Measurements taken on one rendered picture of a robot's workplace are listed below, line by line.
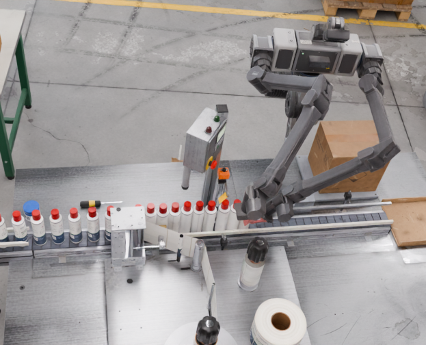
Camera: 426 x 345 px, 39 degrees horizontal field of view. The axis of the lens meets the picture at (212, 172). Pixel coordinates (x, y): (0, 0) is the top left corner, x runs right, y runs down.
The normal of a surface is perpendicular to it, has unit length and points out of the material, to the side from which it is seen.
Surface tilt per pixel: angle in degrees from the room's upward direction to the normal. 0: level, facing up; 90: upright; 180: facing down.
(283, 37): 0
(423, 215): 0
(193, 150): 90
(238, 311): 0
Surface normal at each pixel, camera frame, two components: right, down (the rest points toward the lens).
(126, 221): 0.11, -0.65
